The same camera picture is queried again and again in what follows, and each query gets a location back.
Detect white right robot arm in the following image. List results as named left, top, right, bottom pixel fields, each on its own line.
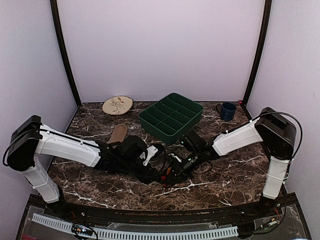
left=161, top=107, right=303, bottom=217

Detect black corner post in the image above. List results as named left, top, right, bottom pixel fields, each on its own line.
left=242, top=0, right=273, bottom=109
left=49, top=0, right=82, bottom=108

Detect white slotted cable duct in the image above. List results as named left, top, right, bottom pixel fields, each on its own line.
left=31, top=213, right=239, bottom=240

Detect red yellow argyle sock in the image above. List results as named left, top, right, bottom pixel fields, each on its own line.
left=160, top=167, right=188, bottom=187

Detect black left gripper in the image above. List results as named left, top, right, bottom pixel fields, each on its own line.
left=119, top=158, right=162, bottom=185

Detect dark blue mug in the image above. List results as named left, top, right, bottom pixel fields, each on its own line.
left=215, top=102, right=237, bottom=122

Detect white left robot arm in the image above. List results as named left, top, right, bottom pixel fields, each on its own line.
left=2, top=115, right=166, bottom=218

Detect black left corner post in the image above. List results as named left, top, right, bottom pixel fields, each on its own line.
left=49, top=0, right=82, bottom=108

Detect green divided organizer tray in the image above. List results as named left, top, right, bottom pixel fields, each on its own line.
left=138, top=92, right=204, bottom=145

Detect black front table rail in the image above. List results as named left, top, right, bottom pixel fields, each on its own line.
left=27, top=194, right=298, bottom=227

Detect black right corner post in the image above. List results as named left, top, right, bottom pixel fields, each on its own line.
left=242, top=0, right=273, bottom=109

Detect round wooden slice plate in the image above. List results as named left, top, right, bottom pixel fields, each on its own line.
left=102, top=96, right=133, bottom=116

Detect brown ribbed sock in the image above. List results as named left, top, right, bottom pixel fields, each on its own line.
left=106, top=123, right=128, bottom=144

